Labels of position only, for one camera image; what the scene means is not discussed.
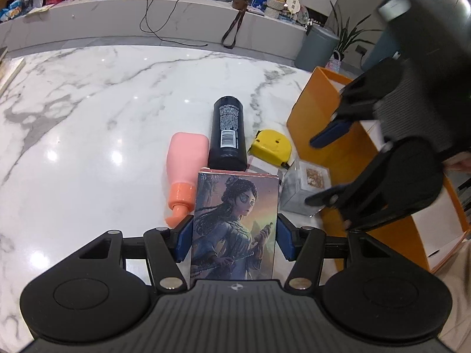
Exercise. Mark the tall potted plant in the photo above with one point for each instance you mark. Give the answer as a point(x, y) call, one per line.
point(347, 33)

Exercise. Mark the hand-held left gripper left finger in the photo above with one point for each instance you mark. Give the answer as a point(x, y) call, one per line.
point(184, 239)

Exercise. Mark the yellow tape measure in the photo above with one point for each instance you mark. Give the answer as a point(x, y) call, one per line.
point(270, 147)

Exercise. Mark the paper sheets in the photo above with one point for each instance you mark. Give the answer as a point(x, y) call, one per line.
point(38, 10)

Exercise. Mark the wall socket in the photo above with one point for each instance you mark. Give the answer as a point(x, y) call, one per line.
point(361, 49)

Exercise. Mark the decorative plate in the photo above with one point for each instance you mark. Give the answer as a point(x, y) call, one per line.
point(303, 16)

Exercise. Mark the woven checked basket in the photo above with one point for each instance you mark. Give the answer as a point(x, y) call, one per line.
point(334, 62)

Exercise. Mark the grey trash can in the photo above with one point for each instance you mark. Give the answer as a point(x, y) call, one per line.
point(316, 49)

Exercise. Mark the person's right hand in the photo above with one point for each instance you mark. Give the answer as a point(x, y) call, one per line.
point(458, 162)

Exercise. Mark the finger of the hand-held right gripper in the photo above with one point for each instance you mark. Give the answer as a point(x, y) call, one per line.
point(333, 132)
point(360, 187)

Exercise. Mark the black plastic bottle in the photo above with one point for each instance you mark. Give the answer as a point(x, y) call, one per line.
point(228, 136)

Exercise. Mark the grey marbled box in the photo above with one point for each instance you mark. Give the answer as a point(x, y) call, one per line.
point(298, 187)

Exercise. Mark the orange cardboard box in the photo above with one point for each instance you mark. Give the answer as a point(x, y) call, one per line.
point(390, 242)

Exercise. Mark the round white fan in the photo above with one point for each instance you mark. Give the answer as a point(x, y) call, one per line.
point(293, 3)

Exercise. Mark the blue snack packets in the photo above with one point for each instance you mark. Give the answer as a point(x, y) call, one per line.
point(10, 11)

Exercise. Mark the illustrated card box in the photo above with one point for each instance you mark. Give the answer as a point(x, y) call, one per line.
point(228, 228)

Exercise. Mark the white marble television stand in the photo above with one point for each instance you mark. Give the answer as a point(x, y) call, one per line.
point(110, 22)

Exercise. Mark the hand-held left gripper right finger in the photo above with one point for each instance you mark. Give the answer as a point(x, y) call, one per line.
point(285, 237)

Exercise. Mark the pink bottle with orange cap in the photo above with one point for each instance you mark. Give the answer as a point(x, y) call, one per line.
point(186, 154)

